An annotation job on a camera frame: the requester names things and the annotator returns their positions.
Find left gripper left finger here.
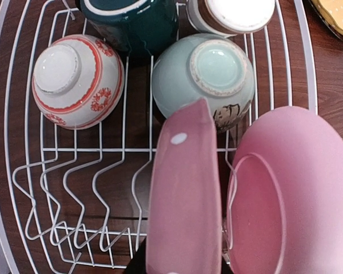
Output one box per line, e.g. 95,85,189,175
124,239,146,274

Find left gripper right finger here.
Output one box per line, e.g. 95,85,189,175
221,253,233,274

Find dark pink polka dot plate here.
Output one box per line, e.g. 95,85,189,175
146,99,222,273

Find black rimmed cream plate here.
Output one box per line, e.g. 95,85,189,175
308,1,343,42

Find yellow polka dot plate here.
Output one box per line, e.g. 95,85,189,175
314,0,343,35

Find light pink plate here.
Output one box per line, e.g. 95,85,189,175
226,106,343,273

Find white bowl red pattern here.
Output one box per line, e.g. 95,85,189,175
31,34,125,130

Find light blue bowl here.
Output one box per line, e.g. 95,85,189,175
151,33,256,133

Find dark green mug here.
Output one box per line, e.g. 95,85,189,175
79,0,178,58

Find white and brown cup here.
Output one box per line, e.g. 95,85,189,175
186,0,276,37

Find white wire dish rack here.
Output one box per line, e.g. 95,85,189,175
0,0,318,274

